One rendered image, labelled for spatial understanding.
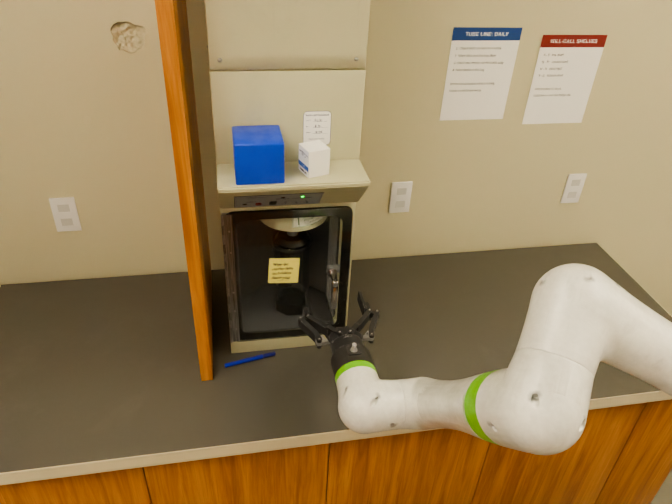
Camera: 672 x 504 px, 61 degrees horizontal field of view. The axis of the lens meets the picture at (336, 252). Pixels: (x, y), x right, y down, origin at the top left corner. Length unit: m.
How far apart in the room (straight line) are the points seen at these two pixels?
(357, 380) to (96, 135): 1.02
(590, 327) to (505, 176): 1.22
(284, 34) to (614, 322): 0.79
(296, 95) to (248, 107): 0.10
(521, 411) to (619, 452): 1.20
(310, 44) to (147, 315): 0.95
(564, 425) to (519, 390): 0.07
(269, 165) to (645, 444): 1.42
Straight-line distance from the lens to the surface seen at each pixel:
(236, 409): 1.48
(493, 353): 1.70
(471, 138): 1.91
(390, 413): 1.19
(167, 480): 1.56
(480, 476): 1.82
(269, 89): 1.23
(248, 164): 1.17
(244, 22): 1.20
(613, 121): 2.14
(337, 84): 1.25
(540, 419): 0.82
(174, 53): 1.12
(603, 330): 0.88
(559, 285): 0.88
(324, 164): 1.23
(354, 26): 1.23
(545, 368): 0.83
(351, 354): 1.25
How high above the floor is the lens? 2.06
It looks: 34 degrees down
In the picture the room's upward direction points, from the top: 3 degrees clockwise
